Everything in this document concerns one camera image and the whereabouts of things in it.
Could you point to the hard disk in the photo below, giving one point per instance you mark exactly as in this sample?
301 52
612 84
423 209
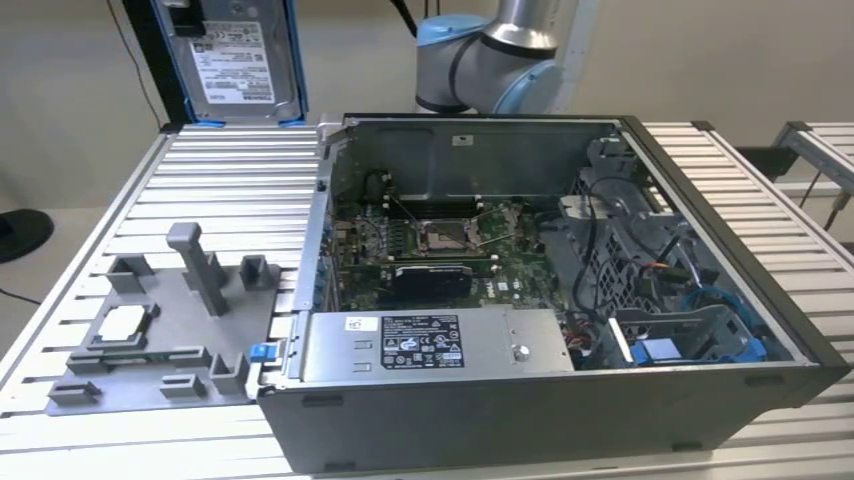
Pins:
233 65

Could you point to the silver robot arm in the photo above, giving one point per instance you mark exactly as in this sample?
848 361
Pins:
467 65

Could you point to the metal disk bay cage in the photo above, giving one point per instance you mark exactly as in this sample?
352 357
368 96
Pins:
620 280

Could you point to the black upright panel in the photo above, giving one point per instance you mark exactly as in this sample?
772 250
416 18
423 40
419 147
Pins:
141 60

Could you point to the black round stand base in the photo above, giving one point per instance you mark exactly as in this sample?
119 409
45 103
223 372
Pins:
22 235

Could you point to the CPU socket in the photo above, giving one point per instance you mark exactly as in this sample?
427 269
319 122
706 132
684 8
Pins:
445 239

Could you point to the grey plastic parts rack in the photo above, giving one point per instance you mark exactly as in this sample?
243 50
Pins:
180 320

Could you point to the silver CPU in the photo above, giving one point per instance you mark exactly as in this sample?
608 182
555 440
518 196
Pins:
123 322

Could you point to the black graphics card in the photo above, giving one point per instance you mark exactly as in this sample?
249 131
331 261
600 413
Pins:
433 280

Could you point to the blue case latch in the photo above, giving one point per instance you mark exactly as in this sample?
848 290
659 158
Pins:
263 351

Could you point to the green RAM stick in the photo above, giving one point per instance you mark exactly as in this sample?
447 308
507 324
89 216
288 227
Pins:
175 357

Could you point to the silver power supply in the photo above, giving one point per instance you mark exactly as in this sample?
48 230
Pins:
333 345

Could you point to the green motherboard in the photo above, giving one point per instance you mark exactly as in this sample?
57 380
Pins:
520 270

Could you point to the black open PC case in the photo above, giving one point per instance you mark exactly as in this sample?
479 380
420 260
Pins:
467 425

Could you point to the blue plastic bay part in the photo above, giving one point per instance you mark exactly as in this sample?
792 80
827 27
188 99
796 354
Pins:
660 352

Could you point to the aluminium slat side table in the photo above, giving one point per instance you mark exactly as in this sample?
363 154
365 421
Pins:
827 145

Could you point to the white upright frame post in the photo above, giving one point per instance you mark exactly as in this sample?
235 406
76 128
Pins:
582 60

